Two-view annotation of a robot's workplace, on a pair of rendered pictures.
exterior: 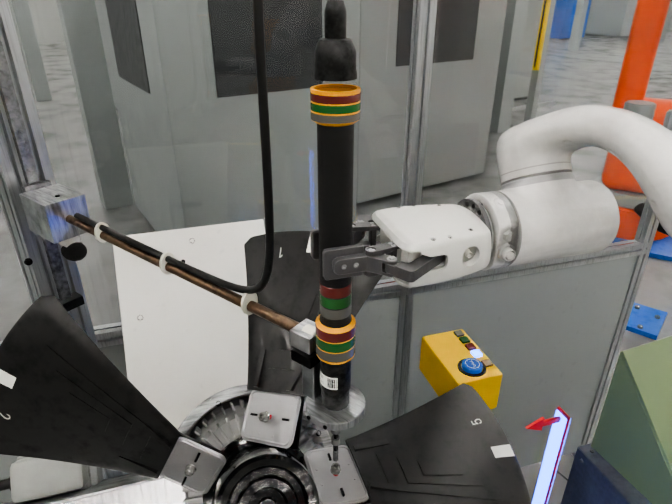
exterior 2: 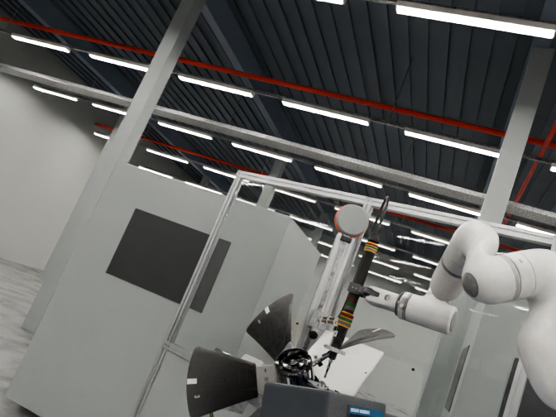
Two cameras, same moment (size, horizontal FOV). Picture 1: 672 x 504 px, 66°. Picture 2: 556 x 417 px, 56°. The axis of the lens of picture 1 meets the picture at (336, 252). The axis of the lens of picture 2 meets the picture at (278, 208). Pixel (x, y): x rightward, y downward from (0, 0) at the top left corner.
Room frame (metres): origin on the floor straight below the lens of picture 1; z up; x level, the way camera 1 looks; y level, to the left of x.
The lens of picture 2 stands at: (-0.81, -1.14, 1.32)
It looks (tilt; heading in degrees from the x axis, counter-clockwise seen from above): 12 degrees up; 53
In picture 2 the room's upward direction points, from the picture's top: 22 degrees clockwise
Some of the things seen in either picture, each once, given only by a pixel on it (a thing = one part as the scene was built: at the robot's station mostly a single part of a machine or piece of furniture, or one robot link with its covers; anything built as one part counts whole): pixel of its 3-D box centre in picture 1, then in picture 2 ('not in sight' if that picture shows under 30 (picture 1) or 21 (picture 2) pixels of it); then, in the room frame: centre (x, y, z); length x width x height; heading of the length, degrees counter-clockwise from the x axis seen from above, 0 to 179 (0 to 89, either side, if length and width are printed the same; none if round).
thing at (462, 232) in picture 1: (433, 238); (387, 299); (0.49, -0.10, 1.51); 0.11 x 0.10 x 0.07; 107
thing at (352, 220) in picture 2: not in sight; (351, 221); (0.90, 0.57, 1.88); 0.17 x 0.15 x 0.16; 107
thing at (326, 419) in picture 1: (328, 373); (338, 336); (0.46, 0.01, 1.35); 0.09 x 0.07 x 0.10; 52
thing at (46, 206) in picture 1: (54, 211); (317, 319); (0.84, 0.50, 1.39); 0.10 x 0.07 x 0.08; 52
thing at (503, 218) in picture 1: (485, 231); (405, 305); (0.51, -0.16, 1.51); 0.09 x 0.03 x 0.08; 17
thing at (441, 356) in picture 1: (457, 373); not in sight; (0.84, -0.26, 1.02); 0.16 x 0.10 x 0.11; 17
